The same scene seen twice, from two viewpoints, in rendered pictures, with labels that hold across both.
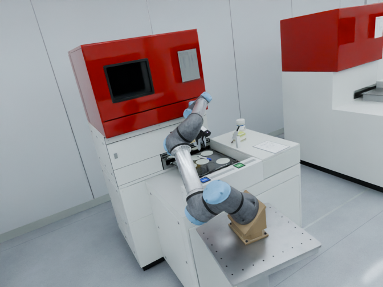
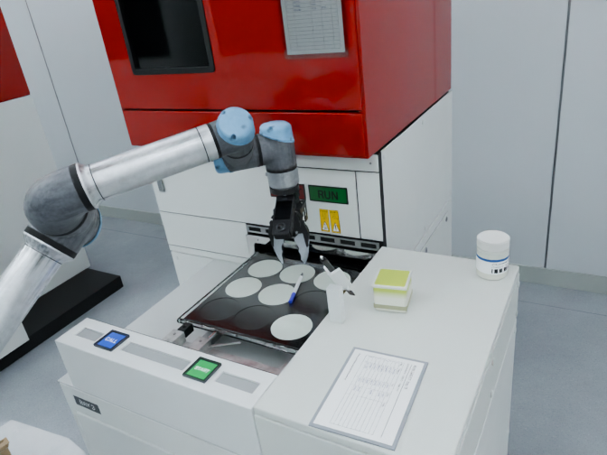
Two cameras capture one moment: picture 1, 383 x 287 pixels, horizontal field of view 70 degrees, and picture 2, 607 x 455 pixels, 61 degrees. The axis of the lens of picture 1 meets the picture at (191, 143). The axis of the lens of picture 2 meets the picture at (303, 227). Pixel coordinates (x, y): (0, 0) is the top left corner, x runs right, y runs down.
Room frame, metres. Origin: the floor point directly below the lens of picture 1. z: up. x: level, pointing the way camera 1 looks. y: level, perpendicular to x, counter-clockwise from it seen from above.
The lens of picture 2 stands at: (1.33, -1.10, 1.63)
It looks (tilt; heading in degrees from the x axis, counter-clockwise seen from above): 26 degrees down; 59
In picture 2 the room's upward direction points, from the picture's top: 8 degrees counter-clockwise
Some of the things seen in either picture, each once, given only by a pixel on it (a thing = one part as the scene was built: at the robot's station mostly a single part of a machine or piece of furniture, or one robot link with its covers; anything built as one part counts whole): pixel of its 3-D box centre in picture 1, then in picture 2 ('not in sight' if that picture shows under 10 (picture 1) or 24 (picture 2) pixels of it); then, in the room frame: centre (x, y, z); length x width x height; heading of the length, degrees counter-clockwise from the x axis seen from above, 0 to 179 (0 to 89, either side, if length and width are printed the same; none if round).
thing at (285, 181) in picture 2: not in sight; (282, 177); (1.92, -0.06, 1.21); 0.08 x 0.08 x 0.05
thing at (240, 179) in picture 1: (224, 183); (163, 381); (1.50, -0.16, 0.89); 0.55 x 0.09 x 0.14; 116
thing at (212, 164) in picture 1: (202, 162); (276, 294); (1.85, -0.06, 0.90); 0.34 x 0.34 x 0.01; 26
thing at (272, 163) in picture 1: (251, 149); (406, 353); (1.94, -0.45, 0.89); 0.62 x 0.35 x 0.14; 26
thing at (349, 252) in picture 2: (187, 155); (310, 256); (2.04, 0.05, 0.89); 0.44 x 0.02 x 0.10; 116
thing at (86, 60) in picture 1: (136, 80); (286, 21); (2.25, 0.35, 1.52); 0.81 x 0.75 x 0.59; 116
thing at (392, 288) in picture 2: (239, 136); (392, 290); (1.98, -0.37, 1.00); 0.07 x 0.07 x 0.07; 35
